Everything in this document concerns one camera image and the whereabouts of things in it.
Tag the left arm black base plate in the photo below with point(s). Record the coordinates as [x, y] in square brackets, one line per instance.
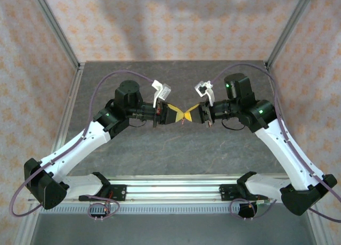
[120, 193]

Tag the aluminium side rail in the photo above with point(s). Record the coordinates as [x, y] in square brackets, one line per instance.
[286, 122]
[66, 122]

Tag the small green circuit board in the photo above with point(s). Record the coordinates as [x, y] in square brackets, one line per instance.
[263, 202]

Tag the black connector block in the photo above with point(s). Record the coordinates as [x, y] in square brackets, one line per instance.
[100, 214]
[246, 213]

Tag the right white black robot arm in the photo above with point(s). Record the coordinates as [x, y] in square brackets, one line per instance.
[287, 154]

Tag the aluminium frame post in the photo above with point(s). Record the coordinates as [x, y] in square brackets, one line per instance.
[290, 25]
[56, 25]

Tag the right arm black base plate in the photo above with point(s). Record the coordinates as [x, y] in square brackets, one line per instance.
[227, 193]

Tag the lower aluminium frame bar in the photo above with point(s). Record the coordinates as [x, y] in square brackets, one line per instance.
[26, 229]
[313, 229]

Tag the wide aluminium base rail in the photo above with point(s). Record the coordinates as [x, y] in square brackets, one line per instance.
[173, 189]

